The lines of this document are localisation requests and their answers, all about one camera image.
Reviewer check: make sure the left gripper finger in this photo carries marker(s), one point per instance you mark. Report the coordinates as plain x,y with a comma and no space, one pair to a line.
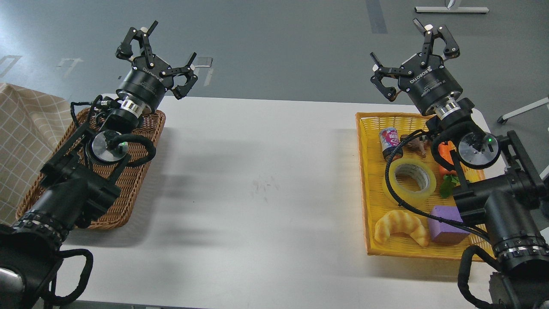
187,71
124,50

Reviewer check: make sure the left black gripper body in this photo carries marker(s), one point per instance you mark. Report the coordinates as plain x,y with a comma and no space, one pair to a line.
146,84

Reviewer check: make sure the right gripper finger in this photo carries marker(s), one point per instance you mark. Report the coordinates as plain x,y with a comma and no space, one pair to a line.
380,72
430,34

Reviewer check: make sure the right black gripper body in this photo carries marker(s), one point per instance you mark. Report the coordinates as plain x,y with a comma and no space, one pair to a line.
427,86

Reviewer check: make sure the yellow tape roll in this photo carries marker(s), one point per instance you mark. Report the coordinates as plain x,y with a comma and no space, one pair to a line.
421,175

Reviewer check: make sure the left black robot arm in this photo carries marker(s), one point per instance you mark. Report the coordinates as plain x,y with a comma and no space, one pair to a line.
80,180

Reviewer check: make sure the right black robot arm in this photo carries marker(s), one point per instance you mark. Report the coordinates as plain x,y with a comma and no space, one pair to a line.
498,183

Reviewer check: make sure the small drink can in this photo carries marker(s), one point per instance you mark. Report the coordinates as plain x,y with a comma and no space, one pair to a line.
389,140

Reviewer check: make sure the white stand base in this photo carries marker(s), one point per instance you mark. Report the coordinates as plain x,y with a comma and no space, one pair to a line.
452,7

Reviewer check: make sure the brown toy animal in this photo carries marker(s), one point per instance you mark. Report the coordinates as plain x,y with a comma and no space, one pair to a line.
420,146

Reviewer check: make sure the white wheeled stand leg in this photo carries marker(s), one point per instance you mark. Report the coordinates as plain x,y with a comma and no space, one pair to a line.
529,107

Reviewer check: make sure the orange toy carrot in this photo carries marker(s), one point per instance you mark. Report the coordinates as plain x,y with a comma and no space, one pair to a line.
449,178

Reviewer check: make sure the beige checkered cloth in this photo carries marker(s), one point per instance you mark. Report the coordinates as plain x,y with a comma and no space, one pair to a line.
31,125

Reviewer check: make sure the yellow plastic basket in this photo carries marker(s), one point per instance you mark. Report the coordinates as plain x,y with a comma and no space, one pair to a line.
376,203

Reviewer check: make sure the toy croissant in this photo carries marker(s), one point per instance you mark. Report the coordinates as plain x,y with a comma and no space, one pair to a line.
399,221

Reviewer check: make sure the purple foam block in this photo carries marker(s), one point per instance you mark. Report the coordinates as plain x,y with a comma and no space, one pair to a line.
443,233

